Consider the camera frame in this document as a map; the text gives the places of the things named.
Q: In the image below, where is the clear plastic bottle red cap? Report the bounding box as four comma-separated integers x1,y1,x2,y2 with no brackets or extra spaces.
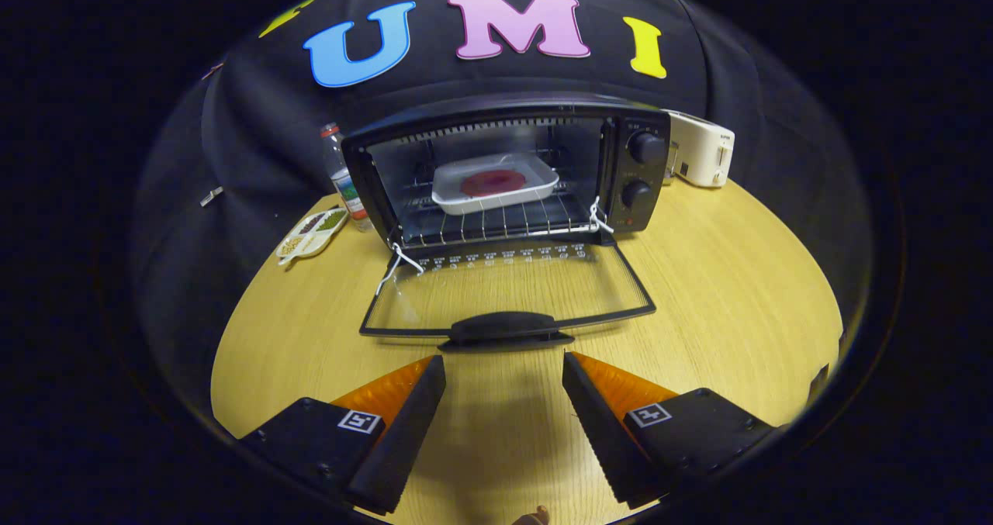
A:
320,123,373,233

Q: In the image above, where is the white square food tray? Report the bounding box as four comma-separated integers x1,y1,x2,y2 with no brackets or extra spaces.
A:
432,153,560,216

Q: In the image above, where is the black toaster oven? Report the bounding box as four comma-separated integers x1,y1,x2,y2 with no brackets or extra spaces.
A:
341,93,672,353

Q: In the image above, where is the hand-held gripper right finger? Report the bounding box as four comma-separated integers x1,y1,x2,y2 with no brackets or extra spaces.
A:
562,351,779,510

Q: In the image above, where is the white cord tie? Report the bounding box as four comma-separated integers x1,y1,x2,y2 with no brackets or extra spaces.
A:
375,242,425,297
587,196,615,235

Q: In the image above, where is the red round food slice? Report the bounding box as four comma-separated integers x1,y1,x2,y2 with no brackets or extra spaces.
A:
461,170,525,198

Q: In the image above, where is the divided white snack dish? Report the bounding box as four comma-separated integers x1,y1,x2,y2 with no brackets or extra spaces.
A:
276,206,349,267

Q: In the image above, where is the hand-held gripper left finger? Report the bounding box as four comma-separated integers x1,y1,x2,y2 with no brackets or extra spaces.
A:
239,354,448,515

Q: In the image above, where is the white toaster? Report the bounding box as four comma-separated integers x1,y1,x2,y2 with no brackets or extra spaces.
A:
666,110,735,189

